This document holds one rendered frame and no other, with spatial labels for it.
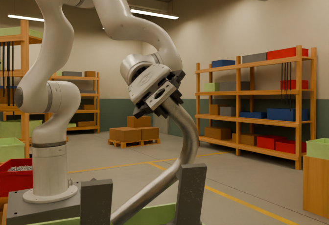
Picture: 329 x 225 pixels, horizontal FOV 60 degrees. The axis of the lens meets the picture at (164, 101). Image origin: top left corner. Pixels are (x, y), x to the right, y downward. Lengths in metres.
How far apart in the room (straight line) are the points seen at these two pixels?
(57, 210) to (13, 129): 3.38
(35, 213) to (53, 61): 0.49
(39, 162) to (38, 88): 0.26
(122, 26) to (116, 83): 10.60
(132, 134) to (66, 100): 6.42
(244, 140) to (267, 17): 2.76
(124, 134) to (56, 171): 6.27
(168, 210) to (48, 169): 0.46
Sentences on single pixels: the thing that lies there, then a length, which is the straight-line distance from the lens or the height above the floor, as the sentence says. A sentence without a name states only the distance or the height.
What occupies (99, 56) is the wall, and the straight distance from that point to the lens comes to 11.24.
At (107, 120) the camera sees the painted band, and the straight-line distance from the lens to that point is 11.25.
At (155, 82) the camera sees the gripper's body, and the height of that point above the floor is 1.30.
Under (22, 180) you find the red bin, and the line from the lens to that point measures 1.58.
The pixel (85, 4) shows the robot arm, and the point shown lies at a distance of 1.06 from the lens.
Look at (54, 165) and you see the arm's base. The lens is 1.11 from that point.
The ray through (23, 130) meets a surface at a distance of 4.20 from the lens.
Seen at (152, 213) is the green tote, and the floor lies 0.94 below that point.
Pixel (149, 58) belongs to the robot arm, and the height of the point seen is 1.37.
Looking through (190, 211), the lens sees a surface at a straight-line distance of 0.54.
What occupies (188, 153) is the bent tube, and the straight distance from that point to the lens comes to 0.55.
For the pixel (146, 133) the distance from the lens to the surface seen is 7.74.
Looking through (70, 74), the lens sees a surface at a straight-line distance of 10.30.
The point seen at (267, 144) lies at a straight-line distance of 6.05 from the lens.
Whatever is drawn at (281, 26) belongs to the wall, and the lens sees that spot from 6.66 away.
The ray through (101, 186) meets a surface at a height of 1.14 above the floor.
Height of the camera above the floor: 1.27
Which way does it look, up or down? 1 degrees down
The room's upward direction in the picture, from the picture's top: straight up
